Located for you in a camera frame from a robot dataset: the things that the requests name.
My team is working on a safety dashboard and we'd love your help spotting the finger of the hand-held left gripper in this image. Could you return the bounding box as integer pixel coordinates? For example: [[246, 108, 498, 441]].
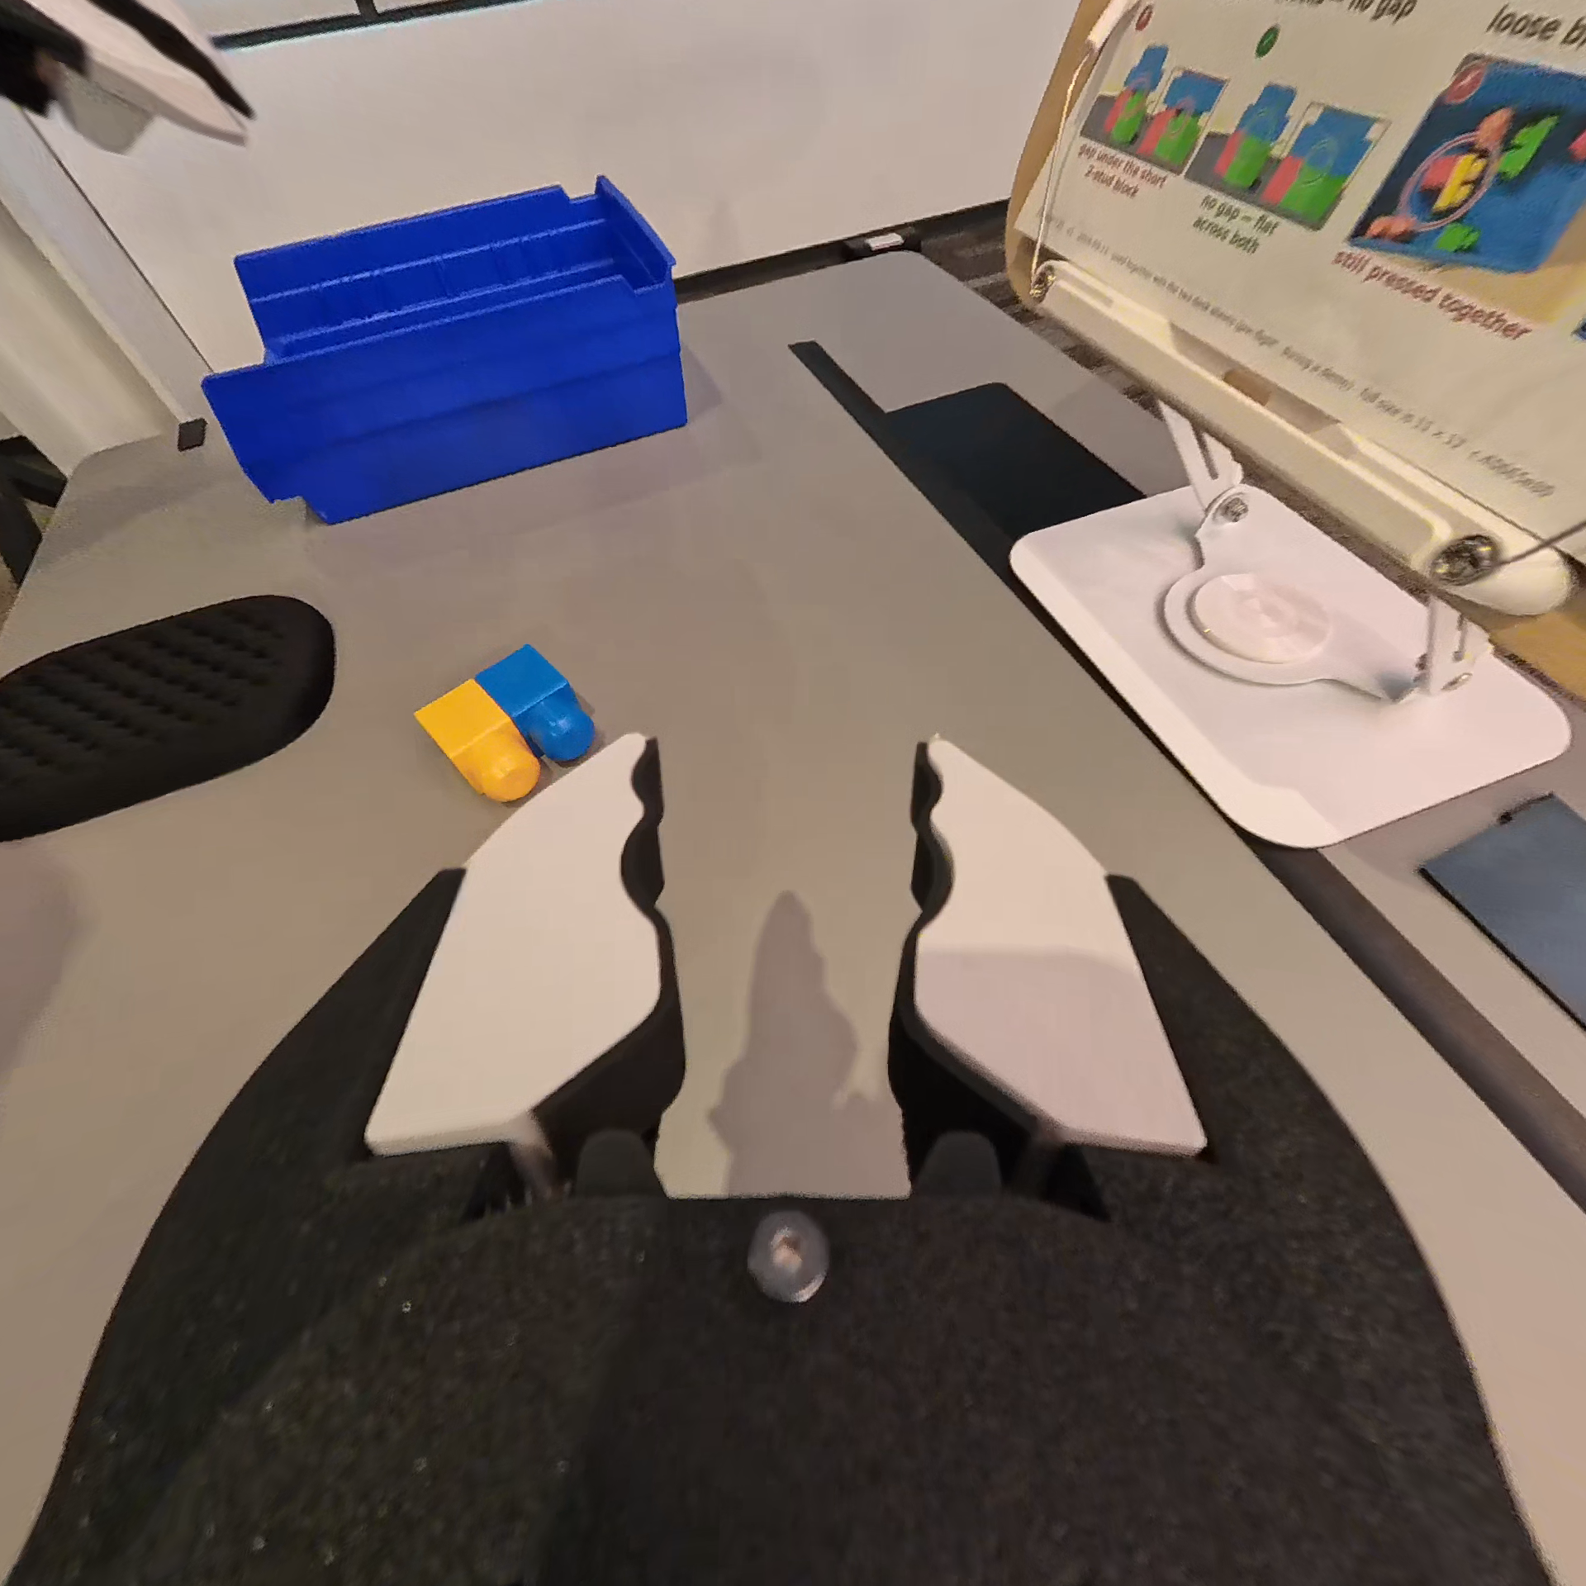
[[0, 0, 259, 159]]

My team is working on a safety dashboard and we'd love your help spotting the black mesh armrest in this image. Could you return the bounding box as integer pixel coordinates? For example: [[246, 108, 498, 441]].
[[0, 594, 337, 843]]

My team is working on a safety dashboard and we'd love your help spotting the blue plastic bin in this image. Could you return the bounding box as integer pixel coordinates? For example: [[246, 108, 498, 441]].
[[200, 176, 691, 525]]

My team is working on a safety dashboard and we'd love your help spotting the yellow toy block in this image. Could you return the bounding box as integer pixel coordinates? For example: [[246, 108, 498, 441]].
[[414, 680, 542, 804]]

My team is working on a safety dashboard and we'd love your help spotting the grey desk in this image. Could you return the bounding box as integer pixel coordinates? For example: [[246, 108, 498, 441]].
[[0, 252, 1586, 1463]]

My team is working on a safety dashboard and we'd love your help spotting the blue toy block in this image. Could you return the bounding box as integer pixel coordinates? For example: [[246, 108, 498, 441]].
[[475, 643, 595, 762]]

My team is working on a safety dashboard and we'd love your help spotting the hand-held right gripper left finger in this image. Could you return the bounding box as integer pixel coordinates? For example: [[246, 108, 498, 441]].
[[364, 730, 685, 1200]]

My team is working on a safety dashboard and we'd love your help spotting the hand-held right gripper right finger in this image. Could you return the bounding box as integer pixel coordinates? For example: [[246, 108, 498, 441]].
[[890, 737, 1204, 1200]]

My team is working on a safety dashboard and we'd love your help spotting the instruction poster on board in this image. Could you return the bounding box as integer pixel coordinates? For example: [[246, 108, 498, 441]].
[[1002, 0, 1586, 706]]

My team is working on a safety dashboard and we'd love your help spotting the white stand base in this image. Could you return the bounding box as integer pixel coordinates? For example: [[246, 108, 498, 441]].
[[1008, 486, 1573, 850]]

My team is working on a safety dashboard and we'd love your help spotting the dark flat plate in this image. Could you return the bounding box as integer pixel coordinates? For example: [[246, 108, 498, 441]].
[[1422, 793, 1586, 1029], [885, 382, 1146, 546]]

